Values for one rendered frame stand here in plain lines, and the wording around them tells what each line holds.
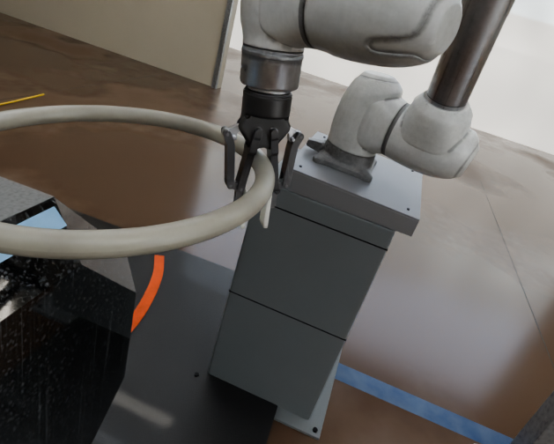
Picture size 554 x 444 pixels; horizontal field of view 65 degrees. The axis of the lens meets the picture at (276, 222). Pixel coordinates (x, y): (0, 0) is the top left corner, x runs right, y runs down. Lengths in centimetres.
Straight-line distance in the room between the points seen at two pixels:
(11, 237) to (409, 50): 45
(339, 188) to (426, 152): 24
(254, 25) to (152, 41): 550
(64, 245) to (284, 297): 97
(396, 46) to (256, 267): 93
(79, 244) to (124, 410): 113
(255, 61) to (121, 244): 32
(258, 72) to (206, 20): 512
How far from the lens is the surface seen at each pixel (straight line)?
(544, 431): 173
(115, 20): 640
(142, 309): 187
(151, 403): 158
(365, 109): 122
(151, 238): 46
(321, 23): 56
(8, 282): 74
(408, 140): 118
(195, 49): 583
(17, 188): 85
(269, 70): 63
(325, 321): 137
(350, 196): 117
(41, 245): 47
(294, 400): 162
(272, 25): 61
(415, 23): 52
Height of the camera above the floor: 127
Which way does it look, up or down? 27 degrees down
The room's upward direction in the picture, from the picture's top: 17 degrees clockwise
